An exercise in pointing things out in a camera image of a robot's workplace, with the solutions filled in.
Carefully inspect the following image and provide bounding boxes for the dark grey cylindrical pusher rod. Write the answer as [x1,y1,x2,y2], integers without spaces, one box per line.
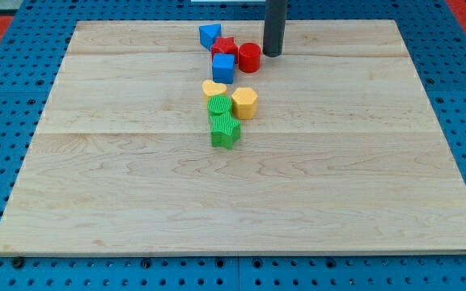
[262,0,288,57]

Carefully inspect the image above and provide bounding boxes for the blue triangle block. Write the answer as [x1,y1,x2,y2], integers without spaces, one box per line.
[198,23,222,51]

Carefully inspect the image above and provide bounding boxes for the red cylinder block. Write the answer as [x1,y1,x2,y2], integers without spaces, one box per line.
[238,42,261,73]

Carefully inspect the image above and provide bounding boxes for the red star block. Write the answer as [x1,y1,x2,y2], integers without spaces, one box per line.
[210,36,239,63]

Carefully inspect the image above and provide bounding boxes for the blue cube block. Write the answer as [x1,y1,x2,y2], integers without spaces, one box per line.
[212,53,235,84]

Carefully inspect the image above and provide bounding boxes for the yellow hexagon block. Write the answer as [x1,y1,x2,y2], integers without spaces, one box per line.
[231,87,258,120]

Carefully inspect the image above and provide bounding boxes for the yellow heart block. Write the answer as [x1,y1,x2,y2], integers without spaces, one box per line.
[201,79,227,105]

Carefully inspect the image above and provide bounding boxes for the green cylinder block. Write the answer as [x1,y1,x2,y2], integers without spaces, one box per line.
[206,95,232,116]

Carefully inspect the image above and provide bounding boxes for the green star block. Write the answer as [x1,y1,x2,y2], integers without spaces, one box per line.
[210,112,241,150]

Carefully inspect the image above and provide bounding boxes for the light wooden board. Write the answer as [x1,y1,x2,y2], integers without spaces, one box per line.
[0,19,466,257]

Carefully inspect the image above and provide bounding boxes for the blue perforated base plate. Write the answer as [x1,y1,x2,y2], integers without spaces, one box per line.
[0,0,466,290]

